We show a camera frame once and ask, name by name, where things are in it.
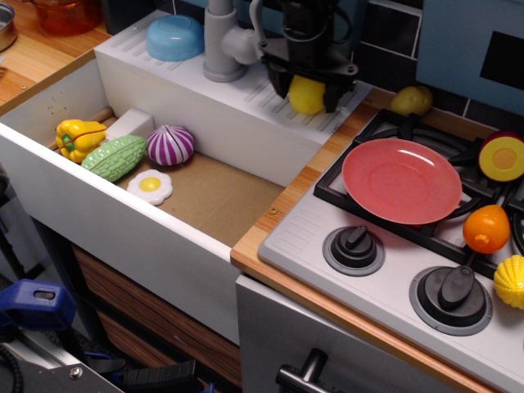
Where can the green toy bitter gourd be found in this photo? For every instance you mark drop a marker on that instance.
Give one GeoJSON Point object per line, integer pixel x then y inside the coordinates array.
{"type": "Point", "coordinates": [114, 159]}

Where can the purple white toy onion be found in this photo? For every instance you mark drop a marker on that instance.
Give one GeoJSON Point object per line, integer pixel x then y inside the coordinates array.
{"type": "Point", "coordinates": [170, 145]}

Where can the orange glass container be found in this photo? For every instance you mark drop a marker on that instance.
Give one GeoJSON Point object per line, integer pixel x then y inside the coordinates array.
{"type": "Point", "coordinates": [67, 18]}

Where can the steel pot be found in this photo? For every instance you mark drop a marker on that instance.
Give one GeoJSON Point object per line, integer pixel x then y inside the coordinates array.
{"type": "Point", "coordinates": [8, 31]}

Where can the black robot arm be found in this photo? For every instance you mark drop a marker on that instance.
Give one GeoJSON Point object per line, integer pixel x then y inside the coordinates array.
{"type": "Point", "coordinates": [311, 16]}

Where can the blue plastic bowl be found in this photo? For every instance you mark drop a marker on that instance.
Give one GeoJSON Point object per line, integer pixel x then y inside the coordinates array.
{"type": "Point", "coordinates": [175, 38]}

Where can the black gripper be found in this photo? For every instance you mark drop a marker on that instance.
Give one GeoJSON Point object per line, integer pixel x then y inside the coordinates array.
{"type": "Point", "coordinates": [313, 56]}

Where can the orange toy fruit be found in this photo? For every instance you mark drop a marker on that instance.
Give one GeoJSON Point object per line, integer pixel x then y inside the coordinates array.
{"type": "Point", "coordinates": [487, 230]}

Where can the blue clamp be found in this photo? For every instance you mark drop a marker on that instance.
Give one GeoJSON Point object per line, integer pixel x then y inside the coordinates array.
{"type": "Point", "coordinates": [37, 306]}

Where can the grey metal bracket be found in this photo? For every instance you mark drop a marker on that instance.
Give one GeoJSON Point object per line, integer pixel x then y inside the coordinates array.
{"type": "Point", "coordinates": [46, 367]}

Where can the white toy sink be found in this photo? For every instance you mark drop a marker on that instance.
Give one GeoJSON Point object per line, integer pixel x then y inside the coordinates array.
{"type": "Point", "coordinates": [250, 144]}

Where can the halved toy peach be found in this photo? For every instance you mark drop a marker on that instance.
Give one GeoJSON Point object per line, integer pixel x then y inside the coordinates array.
{"type": "Point", "coordinates": [501, 156]}

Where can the grey toy stove top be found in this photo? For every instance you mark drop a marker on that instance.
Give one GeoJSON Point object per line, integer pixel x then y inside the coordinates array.
{"type": "Point", "coordinates": [494, 355]}

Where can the yellow toy lemon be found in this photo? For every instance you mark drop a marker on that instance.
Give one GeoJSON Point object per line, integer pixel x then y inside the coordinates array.
{"type": "Point", "coordinates": [306, 95]}

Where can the yellow toy corn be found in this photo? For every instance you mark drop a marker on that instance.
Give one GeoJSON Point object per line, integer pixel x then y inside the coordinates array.
{"type": "Point", "coordinates": [508, 281]}

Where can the black clamp handle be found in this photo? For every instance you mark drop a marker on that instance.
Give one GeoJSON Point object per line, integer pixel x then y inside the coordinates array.
{"type": "Point", "coordinates": [174, 378]}

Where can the black stove knob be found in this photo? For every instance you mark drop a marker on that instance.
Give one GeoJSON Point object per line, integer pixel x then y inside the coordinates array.
{"type": "Point", "coordinates": [354, 251]}
{"type": "Point", "coordinates": [451, 300]}

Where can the pink plastic plate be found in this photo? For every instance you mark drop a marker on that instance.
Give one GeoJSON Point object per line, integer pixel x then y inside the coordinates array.
{"type": "Point", "coordinates": [401, 181]}

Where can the right black stove knob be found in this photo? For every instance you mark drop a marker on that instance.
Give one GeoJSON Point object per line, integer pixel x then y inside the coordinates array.
{"type": "Point", "coordinates": [451, 300]}

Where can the metal oven door handle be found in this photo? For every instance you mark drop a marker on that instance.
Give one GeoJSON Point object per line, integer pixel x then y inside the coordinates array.
{"type": "Point", "coordinates": [306, 378]}

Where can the yellow toy potato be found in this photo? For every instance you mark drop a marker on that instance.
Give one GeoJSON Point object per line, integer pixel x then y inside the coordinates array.
{"type": "Point", "coordinates": [416, 100]}

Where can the toy fried egg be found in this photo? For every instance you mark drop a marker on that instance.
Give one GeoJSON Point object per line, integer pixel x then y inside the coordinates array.
{"type": "Point", "coordinates": [151, 186]}

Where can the grey toy faucet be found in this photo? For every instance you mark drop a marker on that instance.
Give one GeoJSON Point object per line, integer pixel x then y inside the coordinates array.
{"type": "Point", "coordinates": [229, 48]}

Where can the yellow toy bell pepper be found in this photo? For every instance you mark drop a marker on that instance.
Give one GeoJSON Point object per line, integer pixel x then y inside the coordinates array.
{"type": "Point", "coordinates": [75, 139]}

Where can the left black stove knob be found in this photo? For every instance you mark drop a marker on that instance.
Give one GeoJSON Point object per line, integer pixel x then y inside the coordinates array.
{"type": "Point", "coordinates": [354, 251]}

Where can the white foam block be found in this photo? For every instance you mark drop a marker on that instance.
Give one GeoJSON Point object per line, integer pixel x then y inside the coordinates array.
{"type": "Point", "coordinates": [132, 122]}

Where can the black stove grate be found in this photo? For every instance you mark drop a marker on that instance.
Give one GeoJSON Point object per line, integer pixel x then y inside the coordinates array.
{"type": "Point", "coordinates": [443, 237]}

